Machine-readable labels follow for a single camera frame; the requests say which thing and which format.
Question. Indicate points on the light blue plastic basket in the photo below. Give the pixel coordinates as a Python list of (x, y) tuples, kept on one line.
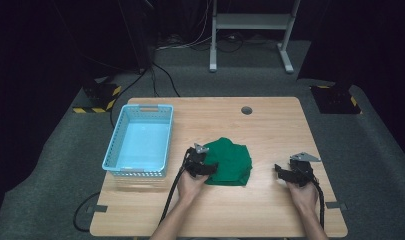
[(140, 140)]

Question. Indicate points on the dark stand pole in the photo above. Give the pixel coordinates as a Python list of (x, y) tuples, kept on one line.
[(140, 33)]

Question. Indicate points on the grey tape strip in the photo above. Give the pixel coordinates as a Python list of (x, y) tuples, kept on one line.
[(97, 209), (336, 205)]

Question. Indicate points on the grey round table grommet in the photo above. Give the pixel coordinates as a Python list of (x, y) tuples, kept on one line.
[(246, 110)]

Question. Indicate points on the black yellow striped base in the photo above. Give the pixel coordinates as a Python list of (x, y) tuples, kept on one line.
[(335, 100), (100, 95)]

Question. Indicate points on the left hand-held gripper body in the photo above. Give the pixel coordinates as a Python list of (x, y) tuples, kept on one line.
[(195, 160)]

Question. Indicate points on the green printed t-shirt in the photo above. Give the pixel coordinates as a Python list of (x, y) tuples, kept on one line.
[(233, 163)]

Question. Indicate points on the white metal stand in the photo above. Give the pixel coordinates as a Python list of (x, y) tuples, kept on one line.
[(251, 21)]

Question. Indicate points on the person's right hand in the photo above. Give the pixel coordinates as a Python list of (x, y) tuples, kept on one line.
[(303, 198)]

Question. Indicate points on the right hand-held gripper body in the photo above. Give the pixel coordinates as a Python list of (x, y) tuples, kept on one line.
[(301, 171)]

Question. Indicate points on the person's left hand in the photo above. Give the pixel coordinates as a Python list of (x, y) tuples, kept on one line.
[(190, 188)]

